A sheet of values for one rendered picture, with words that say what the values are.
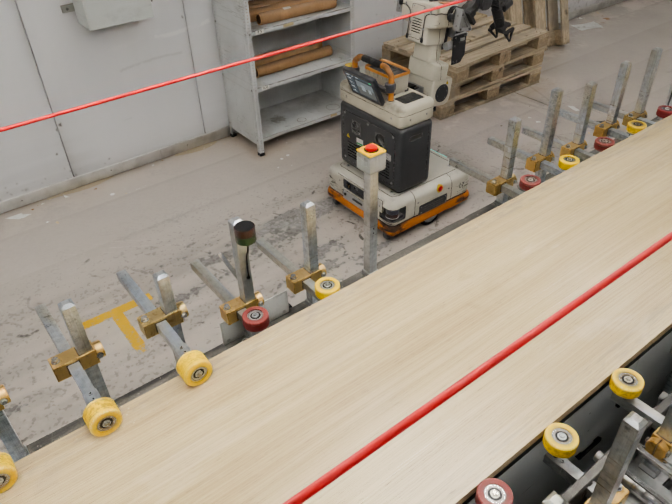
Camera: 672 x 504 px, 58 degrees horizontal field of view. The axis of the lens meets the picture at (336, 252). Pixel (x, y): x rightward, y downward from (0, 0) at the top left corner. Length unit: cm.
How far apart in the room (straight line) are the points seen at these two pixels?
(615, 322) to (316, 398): 90
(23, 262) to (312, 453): 277
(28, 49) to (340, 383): 312
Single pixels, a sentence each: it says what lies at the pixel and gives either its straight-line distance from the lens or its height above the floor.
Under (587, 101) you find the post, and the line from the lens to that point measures 294.
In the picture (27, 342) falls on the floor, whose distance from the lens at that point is 343.
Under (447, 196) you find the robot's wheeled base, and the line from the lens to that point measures 378.
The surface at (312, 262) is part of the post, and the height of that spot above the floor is 90.
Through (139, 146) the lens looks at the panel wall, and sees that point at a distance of 462.
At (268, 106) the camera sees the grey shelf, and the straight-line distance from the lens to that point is 501.
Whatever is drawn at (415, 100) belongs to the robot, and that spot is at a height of 81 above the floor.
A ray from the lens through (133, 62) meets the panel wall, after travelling 443.
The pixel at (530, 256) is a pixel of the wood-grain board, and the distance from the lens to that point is 213.
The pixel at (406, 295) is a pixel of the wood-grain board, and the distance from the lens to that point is 190.
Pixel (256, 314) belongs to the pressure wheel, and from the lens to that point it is 185.
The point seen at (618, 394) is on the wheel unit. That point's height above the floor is 88.
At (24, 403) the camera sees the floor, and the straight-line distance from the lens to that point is 314.
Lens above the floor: 216
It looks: 37 degrees down
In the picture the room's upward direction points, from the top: 2 degrees counter-clockwise
